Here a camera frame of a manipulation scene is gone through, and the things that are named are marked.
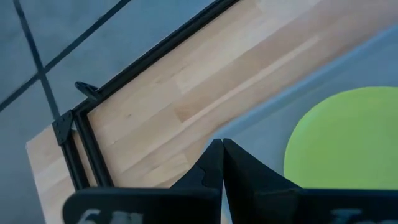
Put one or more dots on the small black frame hook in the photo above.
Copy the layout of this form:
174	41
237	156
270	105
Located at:
87	89

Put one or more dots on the grey plastic tray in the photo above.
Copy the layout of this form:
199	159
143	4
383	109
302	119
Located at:
264	140

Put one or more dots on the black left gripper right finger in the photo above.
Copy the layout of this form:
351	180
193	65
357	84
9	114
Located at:
264	199

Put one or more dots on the green round plate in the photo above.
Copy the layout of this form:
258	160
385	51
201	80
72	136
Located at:
348	143

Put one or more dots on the black aluminium table frame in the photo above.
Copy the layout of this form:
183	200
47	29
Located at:
155	53

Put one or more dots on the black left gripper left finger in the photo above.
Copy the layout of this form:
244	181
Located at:
186	202

